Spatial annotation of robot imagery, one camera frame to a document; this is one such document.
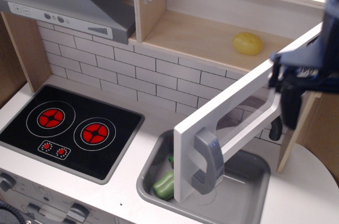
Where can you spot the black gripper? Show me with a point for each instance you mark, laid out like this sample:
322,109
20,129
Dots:
313,68

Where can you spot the white microwave door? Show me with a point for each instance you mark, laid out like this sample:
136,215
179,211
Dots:
234,116

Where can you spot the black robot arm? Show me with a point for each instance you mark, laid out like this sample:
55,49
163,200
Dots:
313,68

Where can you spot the wooden microwave cabinet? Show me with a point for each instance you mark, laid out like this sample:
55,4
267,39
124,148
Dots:
196,38

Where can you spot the dark grey faucet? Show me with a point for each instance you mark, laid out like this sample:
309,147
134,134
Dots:
276,129

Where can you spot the yellow toy lemon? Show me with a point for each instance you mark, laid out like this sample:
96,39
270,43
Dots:
247,43

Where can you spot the grey sink basin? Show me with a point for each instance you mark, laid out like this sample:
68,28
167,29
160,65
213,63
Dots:
239,198

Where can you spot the red toy chili pepper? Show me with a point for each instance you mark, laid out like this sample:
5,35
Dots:
171,161

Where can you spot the green toy bell pepper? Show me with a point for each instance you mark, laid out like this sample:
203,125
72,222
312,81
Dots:
164,188

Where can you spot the black toy stovetop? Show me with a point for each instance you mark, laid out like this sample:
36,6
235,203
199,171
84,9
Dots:
71,132

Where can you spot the grey range hood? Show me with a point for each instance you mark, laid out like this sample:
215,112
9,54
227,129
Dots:
110,19

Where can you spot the grey oven knob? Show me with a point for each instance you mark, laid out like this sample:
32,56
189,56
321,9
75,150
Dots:
7,182

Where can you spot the grey microwave door handle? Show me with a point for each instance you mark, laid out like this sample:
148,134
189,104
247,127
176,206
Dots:
207,144

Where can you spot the grey oven door handle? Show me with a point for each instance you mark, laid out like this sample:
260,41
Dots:
47,214

